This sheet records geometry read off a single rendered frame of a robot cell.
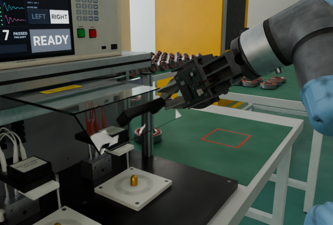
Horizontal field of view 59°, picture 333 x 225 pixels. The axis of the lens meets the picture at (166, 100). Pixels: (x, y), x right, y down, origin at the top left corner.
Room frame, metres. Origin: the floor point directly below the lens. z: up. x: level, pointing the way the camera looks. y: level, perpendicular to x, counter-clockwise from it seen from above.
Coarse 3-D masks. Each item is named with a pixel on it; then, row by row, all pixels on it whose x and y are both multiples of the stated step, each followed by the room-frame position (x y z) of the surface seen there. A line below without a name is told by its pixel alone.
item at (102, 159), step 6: (102, 156) 0.81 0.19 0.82; (108, 156) 0.81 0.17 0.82; (84, 162) 0.78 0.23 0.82; (90, 162) 0.77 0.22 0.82; (96, 162) 0.77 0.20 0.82; (102, 162) 0.79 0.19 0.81; (108, 162) 0.81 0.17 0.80; (84, 168) 0.78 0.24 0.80; (90, 168) 0.76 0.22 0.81; (96, 168) 0.77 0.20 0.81; (102, 168) 0.79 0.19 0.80; (108, 168) 0.81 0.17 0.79; (84, 174) 0.78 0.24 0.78; (90, 174) 0.76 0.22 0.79; (96, 174) 0.77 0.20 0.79; (102, 174) 0.79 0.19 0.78
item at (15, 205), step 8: (0, 200) 0.58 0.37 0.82; (8, 200) 0.58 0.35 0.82; (16, 200) 0.58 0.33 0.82; (24, 200) 0.59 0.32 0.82; (32, 200) 0.61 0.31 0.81; (0, 208) 0.57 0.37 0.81; (8, 208) 0.56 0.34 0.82; (16, 208) 0.58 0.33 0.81; (24, 208) 0.59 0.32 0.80; (32, 208) 0.61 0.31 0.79; (8, 216) 0.56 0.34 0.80; (16, 216) 0.57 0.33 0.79; (24, 216) 0.59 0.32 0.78; (8, 224) 0.56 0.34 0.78
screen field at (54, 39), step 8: (32, 32) 0.65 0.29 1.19; (40, 32) 0.67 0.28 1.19; (48, 32) 0.69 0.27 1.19; (56, 32) 0.70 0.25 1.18; (64, 32) 0.72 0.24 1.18; (32, 40) 0.65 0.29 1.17; (40, 40) 0.67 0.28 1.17; (48, 40) 0.68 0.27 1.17; (56, 40) 0.70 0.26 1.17; (64, 40) 0.72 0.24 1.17; (32, 48) 0.65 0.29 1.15; (40, 48) 0.67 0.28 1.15; (48, 48) 0.68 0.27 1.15; (56, 48) 0.70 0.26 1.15; (64, 48) 0.72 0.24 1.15
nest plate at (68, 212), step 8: (64, 208) 0.61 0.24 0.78; (48, 216) 0.58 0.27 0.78; (56, 216) 0.58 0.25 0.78; (64, 216) 0.58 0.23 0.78; (72, 216) 0.58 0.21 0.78; (80, 216) 0.58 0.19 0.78; (40, 224) 0.56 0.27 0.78; (48, 224) 0.56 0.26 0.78; (64, 224) 0.56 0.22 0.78; (72, 224) 0.56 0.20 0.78; (80, 224) 0.56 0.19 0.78; (88, 224) 0.56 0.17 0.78; (96, 224) 0.56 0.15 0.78
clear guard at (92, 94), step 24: (0, 96) 0.58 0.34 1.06; (24, 96) 0.57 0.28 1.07; (48, 96) 0.57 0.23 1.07; (72, 96) 0.57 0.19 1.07; (96, 96) 0.57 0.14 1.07; (120, 96) 0.57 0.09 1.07; (144, 96) 0.60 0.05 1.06; (96, 120) 0.47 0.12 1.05; (144, 120) 0.54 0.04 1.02; (168, 120) 0.58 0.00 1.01; (96, 144) 0.43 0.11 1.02; (120, 144) 0.46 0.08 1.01
